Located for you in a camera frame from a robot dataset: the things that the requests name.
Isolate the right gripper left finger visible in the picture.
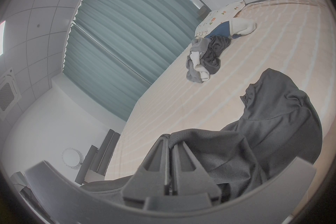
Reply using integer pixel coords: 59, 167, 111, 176
123, 135, 169, 205

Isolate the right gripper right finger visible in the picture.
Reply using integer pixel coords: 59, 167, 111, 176
172, 140, 221, 203

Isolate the black garment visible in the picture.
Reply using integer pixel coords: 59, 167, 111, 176
80, 68, 323, 204

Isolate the pile of clothes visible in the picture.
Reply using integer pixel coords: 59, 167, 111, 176
186, 35, 231, 83

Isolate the black chest of drawers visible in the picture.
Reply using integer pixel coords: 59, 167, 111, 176
97, 128, 121, 176

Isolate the black dressing table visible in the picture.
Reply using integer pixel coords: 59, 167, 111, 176
75, 145, 100, 184

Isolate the bed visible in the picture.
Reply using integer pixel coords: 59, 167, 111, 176
104, 0, 336, 208

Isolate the round white mirror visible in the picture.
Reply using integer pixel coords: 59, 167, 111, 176
61, 148, 82, 170

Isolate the blue-green curtain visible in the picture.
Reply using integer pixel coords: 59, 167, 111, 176
62, 22, 152, 122
71, 0, 210, 85

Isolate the white and blue garment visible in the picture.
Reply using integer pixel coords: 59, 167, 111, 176
205, 18, 257, 40

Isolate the white printed pillow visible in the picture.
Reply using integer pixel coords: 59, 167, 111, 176
195, 0, 246, 37

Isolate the ceiling air conditioner vent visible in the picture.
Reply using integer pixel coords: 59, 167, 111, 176
0, 68, 22, 120

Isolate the dark bedside table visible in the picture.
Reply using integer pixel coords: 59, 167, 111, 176
197, 5, 212, 19

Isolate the ceiling light panel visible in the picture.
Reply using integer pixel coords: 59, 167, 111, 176
0, 20, 6, 56

